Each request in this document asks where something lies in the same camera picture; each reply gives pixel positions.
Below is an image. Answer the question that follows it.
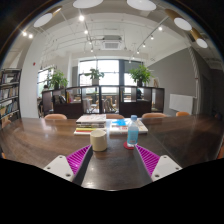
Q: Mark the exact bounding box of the white whiteboard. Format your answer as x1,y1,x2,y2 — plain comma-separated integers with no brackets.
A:
169,94,194,114

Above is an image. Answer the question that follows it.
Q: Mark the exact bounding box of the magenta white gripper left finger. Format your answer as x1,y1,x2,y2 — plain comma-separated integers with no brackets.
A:
44,145,92,185

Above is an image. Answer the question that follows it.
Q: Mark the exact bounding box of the potted plant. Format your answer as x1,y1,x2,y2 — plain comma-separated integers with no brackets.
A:
129,64,153,87
48,70,68,89
85,68,105,85

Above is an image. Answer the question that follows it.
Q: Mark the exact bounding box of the orange chair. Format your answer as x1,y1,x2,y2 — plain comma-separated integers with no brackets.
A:
176,111,190,117
142,113,166,118
44,114,67,120

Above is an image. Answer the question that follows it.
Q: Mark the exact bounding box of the clear plastic water bottle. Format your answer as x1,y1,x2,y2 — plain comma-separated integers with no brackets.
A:
127,115,139,148

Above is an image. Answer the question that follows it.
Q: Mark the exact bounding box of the orange chair back right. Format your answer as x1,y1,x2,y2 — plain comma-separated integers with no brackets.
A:
142,113,166,118

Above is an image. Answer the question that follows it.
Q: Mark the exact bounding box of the stack of books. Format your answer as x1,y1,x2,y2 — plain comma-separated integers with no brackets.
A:
74,114,106,135

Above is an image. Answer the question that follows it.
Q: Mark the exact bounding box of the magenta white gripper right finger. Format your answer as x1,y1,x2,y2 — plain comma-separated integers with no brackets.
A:
134,145,181,182

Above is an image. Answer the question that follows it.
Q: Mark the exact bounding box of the left potted plant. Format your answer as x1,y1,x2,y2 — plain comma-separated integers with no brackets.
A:
48,70,68,89

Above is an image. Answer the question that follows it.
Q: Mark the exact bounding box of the flat magazine on table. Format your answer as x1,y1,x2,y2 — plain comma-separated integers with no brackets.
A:
109,118,148,134

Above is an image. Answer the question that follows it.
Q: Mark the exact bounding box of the red round coaster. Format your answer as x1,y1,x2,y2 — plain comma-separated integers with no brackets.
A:
123,142,134,150

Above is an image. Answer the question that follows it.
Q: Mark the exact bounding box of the dark low shelf divider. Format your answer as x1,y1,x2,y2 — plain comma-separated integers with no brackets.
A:
41,85,165,118

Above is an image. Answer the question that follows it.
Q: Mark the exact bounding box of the right potted plant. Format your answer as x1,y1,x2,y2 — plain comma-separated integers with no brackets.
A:
129,64,153,87

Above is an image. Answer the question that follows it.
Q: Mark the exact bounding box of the tall bookshelf with books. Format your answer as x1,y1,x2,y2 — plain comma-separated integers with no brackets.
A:
0,68,22,126

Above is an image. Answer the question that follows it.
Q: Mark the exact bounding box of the ceiling air conditioner unit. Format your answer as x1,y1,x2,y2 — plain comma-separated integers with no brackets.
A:
101,35,123,50

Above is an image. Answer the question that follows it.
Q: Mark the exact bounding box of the orange chair back left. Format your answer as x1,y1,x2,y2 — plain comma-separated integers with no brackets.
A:
44,114,67,120

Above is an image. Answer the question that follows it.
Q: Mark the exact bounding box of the orange chair far right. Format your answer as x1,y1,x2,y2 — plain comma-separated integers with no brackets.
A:
176,111,190,117

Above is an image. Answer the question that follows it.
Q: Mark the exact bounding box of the middle potted plant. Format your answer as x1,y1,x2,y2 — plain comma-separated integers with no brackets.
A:
85,68,105,85

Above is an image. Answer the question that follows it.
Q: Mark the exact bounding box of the round pendant lamp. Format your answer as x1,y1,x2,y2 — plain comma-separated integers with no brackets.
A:
190,28,208,48
165,9,192,31
34,6,62,28
127,0,156,11
73,0,103,9

